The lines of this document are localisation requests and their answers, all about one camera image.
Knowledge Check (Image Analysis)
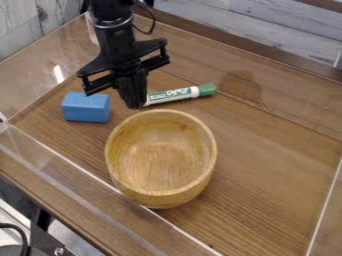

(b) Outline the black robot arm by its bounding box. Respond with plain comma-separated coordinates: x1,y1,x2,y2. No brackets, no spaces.
77,0,170,109

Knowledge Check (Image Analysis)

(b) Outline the green white dry-erase marker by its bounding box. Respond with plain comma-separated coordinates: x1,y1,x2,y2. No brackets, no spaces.
144,83,216,107

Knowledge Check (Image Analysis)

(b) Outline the brown wooden bowl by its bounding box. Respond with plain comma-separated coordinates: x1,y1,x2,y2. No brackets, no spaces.
104,109,218,209

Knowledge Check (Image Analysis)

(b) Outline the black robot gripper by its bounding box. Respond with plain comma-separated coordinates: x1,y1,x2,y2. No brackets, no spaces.
77,22,170,109

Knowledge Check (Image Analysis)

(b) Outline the black metal table leg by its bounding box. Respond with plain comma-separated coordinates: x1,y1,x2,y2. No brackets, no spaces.
36,209,52,231

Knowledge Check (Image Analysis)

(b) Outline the black cable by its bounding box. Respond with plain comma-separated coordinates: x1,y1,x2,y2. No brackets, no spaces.
0,222,31,256

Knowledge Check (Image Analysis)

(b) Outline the blue rectangular block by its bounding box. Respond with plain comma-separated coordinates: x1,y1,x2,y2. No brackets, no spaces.
61,92,111,123

